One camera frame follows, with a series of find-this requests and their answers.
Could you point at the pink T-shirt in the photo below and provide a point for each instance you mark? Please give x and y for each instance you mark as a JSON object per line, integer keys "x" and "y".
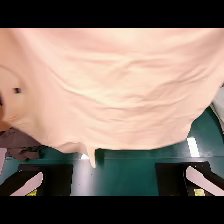
{"x": 113, "y": 86}

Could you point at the pale pink garment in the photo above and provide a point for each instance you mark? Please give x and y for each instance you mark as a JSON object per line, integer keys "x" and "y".
{"x": 2, "y": 160}

